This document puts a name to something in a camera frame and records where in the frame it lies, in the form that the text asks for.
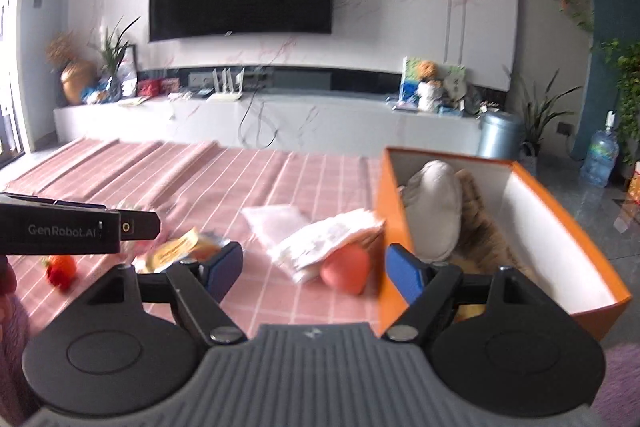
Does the orange-brown vase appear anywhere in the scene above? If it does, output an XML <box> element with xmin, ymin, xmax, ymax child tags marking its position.
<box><xmin>60</xmin><ymin>59</ymin><xmax>97</xmax><ymax>105</ymax></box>

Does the yellow sponge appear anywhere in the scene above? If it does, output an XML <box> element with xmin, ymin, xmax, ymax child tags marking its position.
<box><xmin>452</xmin><ymin>302</ymin><xmax>488</xmax><ymax>323</ymax></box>

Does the leafy plant in glass vase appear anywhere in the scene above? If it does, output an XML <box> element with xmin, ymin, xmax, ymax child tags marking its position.
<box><xmin>90</xmin><ymin>17</ymin><xmax>141</xmax><ymax>100</ymax></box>

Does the pink checked tablecloth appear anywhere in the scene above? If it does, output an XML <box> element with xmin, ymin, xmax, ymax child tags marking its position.
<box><xmin>0</xmin><ymin>138</ymin><xmax>386</xmax><ymax>348</ymax></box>

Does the orange cardboard box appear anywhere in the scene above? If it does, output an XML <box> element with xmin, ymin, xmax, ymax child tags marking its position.
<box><xmin>376</xmin><ymin>147</ymin><xmax>633</xmax><ymax>343</ymax></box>

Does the white marble television cabinet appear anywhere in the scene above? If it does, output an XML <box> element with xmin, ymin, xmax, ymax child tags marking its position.
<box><xmin>52</xmin><ymin>92</ymin><xmax>483</xmax><ymax>152</ymax></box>

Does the blue snack bag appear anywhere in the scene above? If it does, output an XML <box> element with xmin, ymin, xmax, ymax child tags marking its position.
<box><xmin>81</xmin><ymin>79</ymin><xmax>113</xmax><ymax>104</ymax></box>

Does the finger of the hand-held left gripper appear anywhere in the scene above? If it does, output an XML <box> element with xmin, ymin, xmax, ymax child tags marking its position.
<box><xmin>119</xmin><ymin>209</ymin><xmax>162</xmax><ymax>242</ymax></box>

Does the red strawberry toy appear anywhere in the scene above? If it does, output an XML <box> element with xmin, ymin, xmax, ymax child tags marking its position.
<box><xmin>44</xmin><ymin>254</ymin><xmax>78</xmax><ymax>290</ymax></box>

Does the window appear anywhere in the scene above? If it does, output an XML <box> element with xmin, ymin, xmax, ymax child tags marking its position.
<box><xmin>0</xmin><ymin>0</ymin><xmax>26</xmax><ymax>158</ymax></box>

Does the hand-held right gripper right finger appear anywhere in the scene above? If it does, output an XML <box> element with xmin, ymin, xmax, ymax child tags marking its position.
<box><xmin>380</xmin><ymin>243</ymin><xmax>543</xmax><ymax>342</ymax></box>

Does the black cable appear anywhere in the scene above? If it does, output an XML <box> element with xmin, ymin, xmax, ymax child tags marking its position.
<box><xmin>237</xmin><ymin>89</ymin><xmax>278</xmax><ymax>148</ymax></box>

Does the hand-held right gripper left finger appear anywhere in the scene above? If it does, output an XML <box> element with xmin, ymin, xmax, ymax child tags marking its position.
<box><xmin>87</xmin><ymin>241</ymin><xmax>248</xmax><ymax>343</ymax></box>

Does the long-leaf potted plant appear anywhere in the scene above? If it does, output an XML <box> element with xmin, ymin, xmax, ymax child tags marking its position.
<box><xmin>505</xmin><ymin>67</ymin><xmax>583</xmax><ymax>158</ymax></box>

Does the silver trash can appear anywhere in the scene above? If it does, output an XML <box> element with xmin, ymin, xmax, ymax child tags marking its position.
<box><xmin>476</xmin><ymin>111</ymin><xmax>523</xmax><ymax>160</ymax></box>

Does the brown teddy bear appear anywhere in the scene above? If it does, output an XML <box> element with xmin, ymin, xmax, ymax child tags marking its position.
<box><xmin>416</xmin><ymin>61</ymin><xmax>445</xmax><ymax>112</ymax></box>

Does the brown knitted cloth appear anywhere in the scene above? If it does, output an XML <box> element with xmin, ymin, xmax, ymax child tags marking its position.
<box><xmin>452</xmin><ymin>169</ymin><xmax>543</xmax><ymax>283</ymax></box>

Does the pink clear plastic bag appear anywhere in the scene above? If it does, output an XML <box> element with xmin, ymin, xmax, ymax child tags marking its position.
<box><xmin>241</xmin><ymin>204</ymin><xmax>313</xmax><ymax>253</ymax></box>

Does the blue water bottle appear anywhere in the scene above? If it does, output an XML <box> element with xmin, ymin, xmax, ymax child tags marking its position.
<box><xmin>580</xmin><ymin>111</ymin><xmax>621</xmax><ymax>188</ymax></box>

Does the white plastic bag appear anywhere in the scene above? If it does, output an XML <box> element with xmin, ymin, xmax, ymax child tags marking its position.
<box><xmin>267</xmin><ymin>209</ymin><xmax>386</xmax><ymax>283</ymax></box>

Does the yellow snack packet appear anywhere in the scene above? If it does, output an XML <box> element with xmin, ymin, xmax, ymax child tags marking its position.
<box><xmin>132</xmin><ymin>227</ymin><xmax>233</xmax><ymax>275</ymax></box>

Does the painted canvas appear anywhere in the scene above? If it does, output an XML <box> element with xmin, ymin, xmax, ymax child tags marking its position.
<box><xmin>398</xmin><ymin>56</ymin><xmax>468</xmax><ymax>110</ymax></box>

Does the cream plush cushion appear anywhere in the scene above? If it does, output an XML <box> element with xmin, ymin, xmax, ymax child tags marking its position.
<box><xmin>402</xmin><ymin>159</ymin><xmax>463</xmax><ymax>260</ymax></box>

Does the bushy green plant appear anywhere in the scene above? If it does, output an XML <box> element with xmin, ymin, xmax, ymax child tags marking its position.
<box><xmin>592</xmin><ymin>38</ymin><xmax>640</xmax><ymax>168</ymax></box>

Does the pink peach toy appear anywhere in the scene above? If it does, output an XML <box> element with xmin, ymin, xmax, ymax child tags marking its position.
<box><xmin>320</xmin><ymin>243</ymin><xmax>372</xmax><ymax>295</ymax></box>

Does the black framed picture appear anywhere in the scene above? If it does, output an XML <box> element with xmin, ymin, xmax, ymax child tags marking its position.
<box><xmin>120</xmin><ymin>44</ymin><xmax>138</xmax><ymax>98</ymax></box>

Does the white router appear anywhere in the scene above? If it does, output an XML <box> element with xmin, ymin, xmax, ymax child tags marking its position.
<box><xmin>207</xmin><ymin>68</ymin><xmax>246</xmax><ymax>100</ymax></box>

